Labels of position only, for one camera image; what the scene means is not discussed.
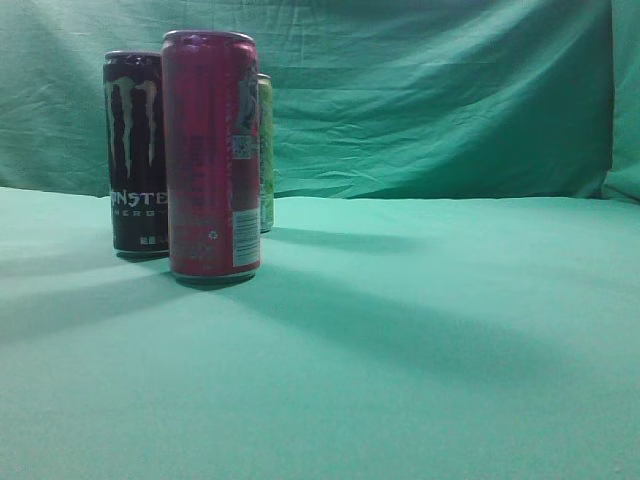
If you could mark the light green drink can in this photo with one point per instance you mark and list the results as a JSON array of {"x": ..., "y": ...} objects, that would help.
[{"x": 267, "y": 176}]

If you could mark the pink drink can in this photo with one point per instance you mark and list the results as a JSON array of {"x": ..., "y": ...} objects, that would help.
[{"x": 211, "y": 111}]

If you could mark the green cloth backdrop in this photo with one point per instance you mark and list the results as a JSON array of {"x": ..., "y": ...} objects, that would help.
[{"x": 450, "y": 291}]

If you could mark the black Monster energy can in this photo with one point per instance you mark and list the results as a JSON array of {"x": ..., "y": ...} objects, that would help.
[{"x": 136, "y": 153}]

